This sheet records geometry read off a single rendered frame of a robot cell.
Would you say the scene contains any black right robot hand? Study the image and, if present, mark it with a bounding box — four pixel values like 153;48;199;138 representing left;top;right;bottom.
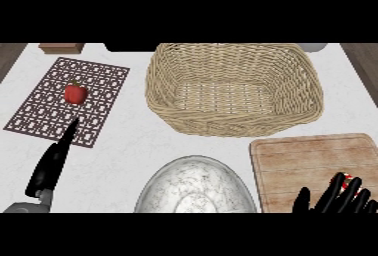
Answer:
291;171;378;214

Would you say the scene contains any red and white cupcake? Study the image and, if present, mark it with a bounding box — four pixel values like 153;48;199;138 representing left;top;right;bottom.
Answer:
329;172;372;198

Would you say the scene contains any wooden cutting board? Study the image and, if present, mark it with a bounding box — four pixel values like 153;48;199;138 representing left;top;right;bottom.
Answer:
248;132;378;214

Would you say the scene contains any wicker basket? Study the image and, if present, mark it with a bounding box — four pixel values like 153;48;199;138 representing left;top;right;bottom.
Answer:
143;43;326;138

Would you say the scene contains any silver metal bowl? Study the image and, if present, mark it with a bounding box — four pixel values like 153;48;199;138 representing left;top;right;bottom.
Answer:
133;154;258;214

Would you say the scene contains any pale grey round object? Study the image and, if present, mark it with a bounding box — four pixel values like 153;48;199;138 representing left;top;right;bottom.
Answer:
295;43;329;53

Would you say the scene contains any black appliance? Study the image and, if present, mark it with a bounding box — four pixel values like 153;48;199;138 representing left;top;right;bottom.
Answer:
103;43;161;53

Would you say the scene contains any red bell pepper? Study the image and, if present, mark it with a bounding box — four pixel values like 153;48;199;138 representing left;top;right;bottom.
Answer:
63;79;90;106

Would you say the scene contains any brown patterned placemat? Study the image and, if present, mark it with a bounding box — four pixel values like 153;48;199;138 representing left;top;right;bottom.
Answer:
3;56;131;149

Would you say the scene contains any brown wooden block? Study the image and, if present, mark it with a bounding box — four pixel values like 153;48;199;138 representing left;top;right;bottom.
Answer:
38;43;85;55

